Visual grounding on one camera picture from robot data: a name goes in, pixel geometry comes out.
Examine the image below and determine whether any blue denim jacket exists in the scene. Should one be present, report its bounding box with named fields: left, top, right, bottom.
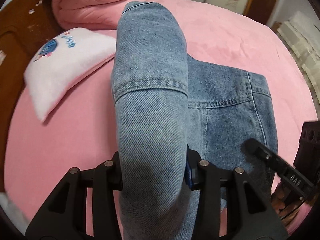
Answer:
left=111, top=2, right=277, bottom=239

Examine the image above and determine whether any person's right hand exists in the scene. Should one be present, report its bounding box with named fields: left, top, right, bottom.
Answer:
left=271, top=183, right=301, bottom=226

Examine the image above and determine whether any pink bed sheet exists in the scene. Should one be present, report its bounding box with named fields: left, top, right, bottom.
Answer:
left=1, top=0, right=316, bottom=230

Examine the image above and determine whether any beige patterned curtain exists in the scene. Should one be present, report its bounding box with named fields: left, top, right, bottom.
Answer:
left=277, top=11, right=319, bottom=98

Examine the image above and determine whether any white printed pillow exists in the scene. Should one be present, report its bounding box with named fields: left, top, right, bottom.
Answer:
left=24, top=28, right=116, bottom=122

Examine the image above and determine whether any brown wooden headboard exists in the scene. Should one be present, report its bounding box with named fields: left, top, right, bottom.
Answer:
left=0, top=0, right=62, bottom=193

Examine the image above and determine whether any folded pink quilt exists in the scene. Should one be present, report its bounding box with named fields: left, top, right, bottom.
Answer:
left=52, top=0, right=146, bottom=30

